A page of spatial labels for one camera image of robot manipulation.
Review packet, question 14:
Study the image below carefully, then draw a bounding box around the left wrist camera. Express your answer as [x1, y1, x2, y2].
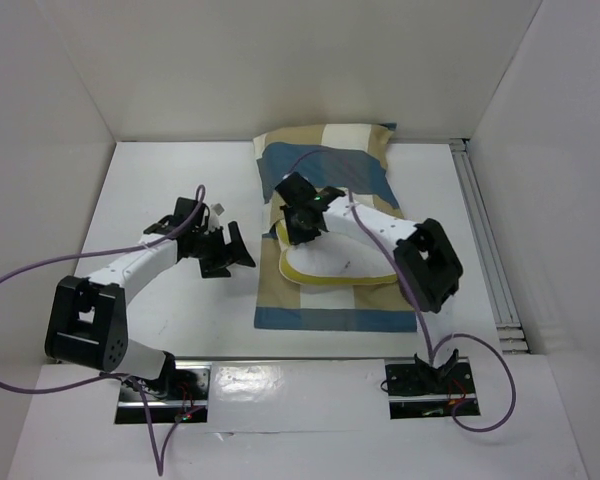
[170, 197, 224, 232]

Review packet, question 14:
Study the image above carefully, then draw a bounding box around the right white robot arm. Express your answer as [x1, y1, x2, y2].
[275, 184, 464, 392]

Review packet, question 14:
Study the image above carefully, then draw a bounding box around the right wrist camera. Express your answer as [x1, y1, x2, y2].
[275, 172, 317, 207]

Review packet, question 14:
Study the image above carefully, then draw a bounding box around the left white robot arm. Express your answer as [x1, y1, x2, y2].
[44, 221, 256, 399]

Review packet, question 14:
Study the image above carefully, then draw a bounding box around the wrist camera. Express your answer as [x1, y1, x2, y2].
[170, 197, 224, 232]
[275, 172, 317, 207]

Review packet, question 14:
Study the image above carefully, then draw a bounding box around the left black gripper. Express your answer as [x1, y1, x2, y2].
[191, 221, 255, 279]

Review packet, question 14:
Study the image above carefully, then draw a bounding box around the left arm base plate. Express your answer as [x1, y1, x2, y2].
[114, 365, 211, 425]

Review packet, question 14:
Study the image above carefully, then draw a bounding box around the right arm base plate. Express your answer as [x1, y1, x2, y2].
[380, 358, 481, 420]

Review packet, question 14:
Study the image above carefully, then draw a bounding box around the aluminium frame rail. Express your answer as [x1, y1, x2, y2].
[449, 139, 531, 355]

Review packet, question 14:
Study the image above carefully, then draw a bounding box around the white pillow yellow edge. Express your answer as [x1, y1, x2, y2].
[272, 221, 397, 286]

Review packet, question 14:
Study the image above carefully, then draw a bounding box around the blue beige checked pillowcase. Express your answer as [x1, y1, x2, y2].
[253, 124, 417, 333]

